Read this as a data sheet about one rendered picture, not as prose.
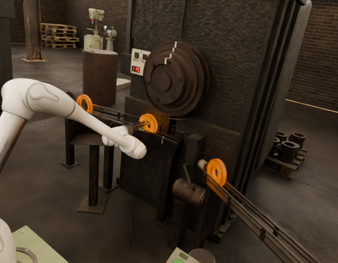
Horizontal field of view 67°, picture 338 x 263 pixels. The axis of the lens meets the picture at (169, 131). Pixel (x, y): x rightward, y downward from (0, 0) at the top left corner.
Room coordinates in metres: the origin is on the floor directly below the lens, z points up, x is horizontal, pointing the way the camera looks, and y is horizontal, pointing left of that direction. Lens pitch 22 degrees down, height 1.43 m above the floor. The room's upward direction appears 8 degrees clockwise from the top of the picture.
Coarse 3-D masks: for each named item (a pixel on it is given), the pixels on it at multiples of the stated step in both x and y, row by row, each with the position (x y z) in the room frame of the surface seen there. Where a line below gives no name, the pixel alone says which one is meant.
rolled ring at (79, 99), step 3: (81, 96) 2.13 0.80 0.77; (84, 96) 2.11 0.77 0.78; (87, 96) 2.12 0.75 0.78; (78, 99) 2.15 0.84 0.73; (81, 99) 2.16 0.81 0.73; (84, 99) 2.11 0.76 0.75; (87, 99) 2.09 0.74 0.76; (90, 99) 2.11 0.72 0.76; (78, 102) 2.15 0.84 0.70; (87, 102) 2.09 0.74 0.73; (90, 102) 2.09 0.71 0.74; (81, 105) 2.17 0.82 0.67; (90, 105) 2.08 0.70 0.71; (90, 108) 2.08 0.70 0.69; (87, 111) 2.09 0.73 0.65; (90, 111) 2.08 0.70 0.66
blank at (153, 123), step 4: (144, 116) 1.74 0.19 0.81; (148, 116) 1.72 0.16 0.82; (152, 116) 1.72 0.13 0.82; (140, 120) 1.76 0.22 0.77; (144, 120) 1.74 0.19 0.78; (148, 120) 1.72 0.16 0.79; (152, 120) 1.70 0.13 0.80; (152, 124) 1.70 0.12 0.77; (156, 124) 1.70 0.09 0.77; (148, 128) 1.74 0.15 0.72; (152, 128) 1.70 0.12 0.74; (156, 128) 1.70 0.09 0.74; (152, 132) 1.70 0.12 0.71
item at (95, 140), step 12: (108, 120) 1.78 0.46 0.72; (72, 132) 1.64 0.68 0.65; (84, 132) 1.77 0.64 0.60; (96, 132) 1.78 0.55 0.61; (72, 144) 1.57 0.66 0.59; (84, 144) 1.58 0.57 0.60; (96, 144) 1.59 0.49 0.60; (96, 156) 1.65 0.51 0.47; (96, 168) 1.65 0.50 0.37; (96, 180) 1.65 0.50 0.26; (96, 192) 1.66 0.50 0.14; (84, 204) 1.66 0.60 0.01; (96, 204) 1.67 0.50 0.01
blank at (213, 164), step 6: (210, 162) 1.30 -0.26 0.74; (216, 162) 1.25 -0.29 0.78; (222, 162) 1.24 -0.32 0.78; (210, 168) 1.29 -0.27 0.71; (216, 168) 1.24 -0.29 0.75; (222, 168) 1.21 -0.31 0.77; (210, 174) 1.28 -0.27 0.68; (222, 174) 1.19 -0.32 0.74; (216, 180) 1.21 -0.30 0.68; (222, 180) 1.18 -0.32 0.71
